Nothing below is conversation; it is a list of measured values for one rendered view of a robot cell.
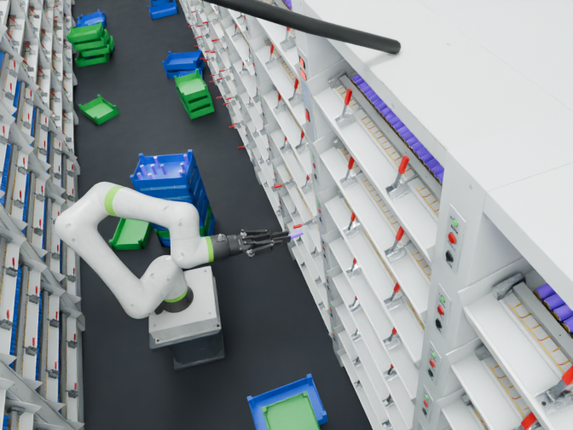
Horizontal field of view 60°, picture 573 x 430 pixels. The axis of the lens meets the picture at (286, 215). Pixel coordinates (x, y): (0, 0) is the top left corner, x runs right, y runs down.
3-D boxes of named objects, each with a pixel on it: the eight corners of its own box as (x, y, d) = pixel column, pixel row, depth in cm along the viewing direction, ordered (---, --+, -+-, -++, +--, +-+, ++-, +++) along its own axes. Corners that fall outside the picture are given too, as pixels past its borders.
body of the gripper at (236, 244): (229, 247, 173) (255, 243, 176) (224, 230, 179) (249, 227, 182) (228, 262, 178) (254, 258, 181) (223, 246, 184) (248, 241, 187)
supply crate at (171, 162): (135, 188, 267) (130, 177, 261) (143, 164, 281) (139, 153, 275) (188, 184, 263) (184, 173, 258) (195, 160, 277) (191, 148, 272)
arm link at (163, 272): (149, 300, 217) (136, 273, 204) (172, 275, 226) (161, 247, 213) (171, 312, 212) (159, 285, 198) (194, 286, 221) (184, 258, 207)
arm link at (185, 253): (170, 263, 179) (174, 276, 170) (166, 230, 175) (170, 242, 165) (209, 257, 184) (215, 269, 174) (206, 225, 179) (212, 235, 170)
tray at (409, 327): (423, 377, 117) (410, 354, 107) (328, 211, 159) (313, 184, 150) (500, 335, 116) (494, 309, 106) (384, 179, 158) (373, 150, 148)
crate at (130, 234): (144, 249, 301) (140, 240, 296) (113, 250, 304) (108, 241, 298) (157, 213, 322) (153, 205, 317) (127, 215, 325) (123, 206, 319)
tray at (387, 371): (414, 439, 144) (403, 426, 135) (335, 283, 187) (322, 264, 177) (477, 406, 143) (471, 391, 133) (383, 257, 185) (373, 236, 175)
